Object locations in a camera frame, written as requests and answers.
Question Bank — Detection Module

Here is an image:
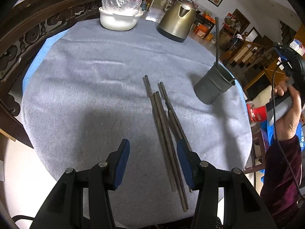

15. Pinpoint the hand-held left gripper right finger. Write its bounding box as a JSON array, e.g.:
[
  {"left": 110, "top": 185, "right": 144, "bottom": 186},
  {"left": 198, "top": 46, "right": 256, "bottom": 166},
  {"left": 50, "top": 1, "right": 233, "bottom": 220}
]
[{"left": 177, "top": 139, "right": 278, "bottom": 229}]

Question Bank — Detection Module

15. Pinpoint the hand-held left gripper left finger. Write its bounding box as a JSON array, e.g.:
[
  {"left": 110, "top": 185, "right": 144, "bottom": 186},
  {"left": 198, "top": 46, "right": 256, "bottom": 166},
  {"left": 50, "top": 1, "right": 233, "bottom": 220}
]
[{"left": 30, "top": 139, "right": 130, "bottom": 229}]

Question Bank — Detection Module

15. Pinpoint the grey perforated chopstick holder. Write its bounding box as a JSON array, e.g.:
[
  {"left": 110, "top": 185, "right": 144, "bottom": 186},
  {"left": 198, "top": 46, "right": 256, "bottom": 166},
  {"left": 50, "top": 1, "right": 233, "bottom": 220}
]
[{"left": 194, "top": 61, "right": 236, "bottom": 105}]

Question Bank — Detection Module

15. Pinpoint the person's right forearm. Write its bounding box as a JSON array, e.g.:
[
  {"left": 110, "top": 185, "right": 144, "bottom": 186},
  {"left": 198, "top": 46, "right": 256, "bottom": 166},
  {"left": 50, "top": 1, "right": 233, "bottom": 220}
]
[{"left": 260, "top": 135, "right": 305, "bottom": 221}]

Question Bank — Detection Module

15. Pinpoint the person's right hand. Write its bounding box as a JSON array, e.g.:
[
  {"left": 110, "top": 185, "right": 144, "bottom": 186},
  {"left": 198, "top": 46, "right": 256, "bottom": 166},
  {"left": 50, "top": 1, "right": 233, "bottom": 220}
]
[{"left": 274, "top": 81, "right": 302, "bottom": 142}]

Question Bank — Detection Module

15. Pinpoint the wooden stair railing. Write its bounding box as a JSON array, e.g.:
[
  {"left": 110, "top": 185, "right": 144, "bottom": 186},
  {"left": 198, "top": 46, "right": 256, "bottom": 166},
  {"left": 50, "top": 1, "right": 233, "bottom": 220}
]
[{"left": 225, "top": 37, "right": 279, "bottom": 86}]

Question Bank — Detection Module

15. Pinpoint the red cup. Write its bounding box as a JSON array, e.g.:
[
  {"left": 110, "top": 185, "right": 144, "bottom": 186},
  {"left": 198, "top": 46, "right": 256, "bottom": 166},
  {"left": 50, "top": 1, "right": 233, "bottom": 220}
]
[{"left": 246, "top": 101, "right": 268, "bottom": 123}]

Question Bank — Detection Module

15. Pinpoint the grey-blue tablecloth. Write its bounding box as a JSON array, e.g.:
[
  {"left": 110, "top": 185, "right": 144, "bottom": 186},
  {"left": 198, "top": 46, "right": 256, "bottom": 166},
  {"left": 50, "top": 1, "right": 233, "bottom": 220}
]
[{"left": 21, "top": 17, "right": 253, "bottom": 229}]

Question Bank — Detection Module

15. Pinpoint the orange crate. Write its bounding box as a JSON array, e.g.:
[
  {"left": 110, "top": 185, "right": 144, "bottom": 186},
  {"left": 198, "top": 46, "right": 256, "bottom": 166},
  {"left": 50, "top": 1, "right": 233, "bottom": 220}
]
[{"left": 193, "top": 24, "right": 214, "bottom": 40}]

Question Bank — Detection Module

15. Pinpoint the bronze electric kettle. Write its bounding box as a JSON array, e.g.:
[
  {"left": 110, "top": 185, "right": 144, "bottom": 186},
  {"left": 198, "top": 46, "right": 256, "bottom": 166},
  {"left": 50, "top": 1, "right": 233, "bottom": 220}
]
[{"left": 157, "top": 0, "right": 197, "bottom": 43}]

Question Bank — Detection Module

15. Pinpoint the light blue under cloth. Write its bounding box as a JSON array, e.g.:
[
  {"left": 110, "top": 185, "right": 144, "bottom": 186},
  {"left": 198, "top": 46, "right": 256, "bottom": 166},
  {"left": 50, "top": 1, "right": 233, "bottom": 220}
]
[{"left": 22, "top": 37, "right": 60, "bottom": 86}]

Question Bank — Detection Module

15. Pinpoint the white plastic bowl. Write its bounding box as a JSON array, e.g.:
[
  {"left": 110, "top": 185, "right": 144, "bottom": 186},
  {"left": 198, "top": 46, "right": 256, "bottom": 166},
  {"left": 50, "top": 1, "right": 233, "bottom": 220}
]
[{"left": 99, "top": 6, "right": 144, "bottom": 31}]

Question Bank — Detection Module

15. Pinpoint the carved dark wooden chair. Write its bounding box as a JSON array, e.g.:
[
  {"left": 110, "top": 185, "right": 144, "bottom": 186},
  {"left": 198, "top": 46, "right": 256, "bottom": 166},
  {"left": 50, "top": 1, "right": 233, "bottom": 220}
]
[{"left": 0, "top": 0, "right": 105, "bottom": 149}]

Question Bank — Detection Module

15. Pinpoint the clear plastic bag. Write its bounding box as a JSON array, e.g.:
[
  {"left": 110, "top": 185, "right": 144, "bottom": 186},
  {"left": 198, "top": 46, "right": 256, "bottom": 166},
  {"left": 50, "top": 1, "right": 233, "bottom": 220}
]
[{"left": 100, "top": 0, "right": 143, "bottom": 16}]

